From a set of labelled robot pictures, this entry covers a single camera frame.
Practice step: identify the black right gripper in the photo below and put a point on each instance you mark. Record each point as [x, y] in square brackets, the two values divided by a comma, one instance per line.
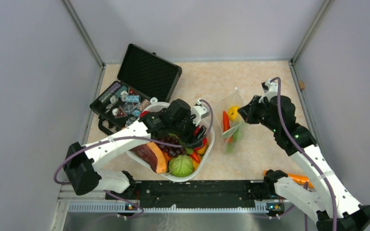
[248, 111]

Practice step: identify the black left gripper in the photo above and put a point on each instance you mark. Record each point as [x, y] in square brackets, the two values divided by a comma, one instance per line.
[190, 138]

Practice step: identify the yellow toy lemon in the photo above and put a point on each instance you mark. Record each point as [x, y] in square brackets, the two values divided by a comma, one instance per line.
[233, 113]

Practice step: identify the clear zip top bag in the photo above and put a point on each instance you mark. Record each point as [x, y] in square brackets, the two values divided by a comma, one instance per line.
[230, 122]

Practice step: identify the orange toy carrot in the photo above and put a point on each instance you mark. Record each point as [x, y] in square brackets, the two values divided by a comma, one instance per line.
[226, 122]

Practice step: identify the red toy tomato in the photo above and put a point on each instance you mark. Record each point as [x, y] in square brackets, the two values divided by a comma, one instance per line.
[203, 145]

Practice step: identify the green toy cucumber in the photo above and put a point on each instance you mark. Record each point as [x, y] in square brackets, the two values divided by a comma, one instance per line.
[233, 141]

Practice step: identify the red toy bell pepper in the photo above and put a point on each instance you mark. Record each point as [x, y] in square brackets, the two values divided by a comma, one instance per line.
[144, 113]

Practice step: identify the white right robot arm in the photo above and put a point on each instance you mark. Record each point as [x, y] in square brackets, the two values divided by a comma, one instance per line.
[330, 205]

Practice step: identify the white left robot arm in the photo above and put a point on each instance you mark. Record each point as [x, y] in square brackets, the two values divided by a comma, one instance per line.
[83, 170]

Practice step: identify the purple toy grapes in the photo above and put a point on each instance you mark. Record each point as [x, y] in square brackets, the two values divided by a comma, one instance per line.
[171, 151]

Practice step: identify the red toy chili pepper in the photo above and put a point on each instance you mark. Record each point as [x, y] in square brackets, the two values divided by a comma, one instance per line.
[195, 157]

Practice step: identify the large green toy cabbage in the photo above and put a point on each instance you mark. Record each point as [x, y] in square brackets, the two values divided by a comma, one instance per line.
[181, 166]

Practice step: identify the black foam-lined case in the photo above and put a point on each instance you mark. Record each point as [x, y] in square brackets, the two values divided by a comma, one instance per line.
[143, 77]

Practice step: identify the white plastic basket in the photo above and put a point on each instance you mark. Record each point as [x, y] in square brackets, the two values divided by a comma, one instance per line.
[197, 167]

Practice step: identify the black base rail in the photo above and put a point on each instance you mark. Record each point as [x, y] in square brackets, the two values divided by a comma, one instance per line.
[197, 194]

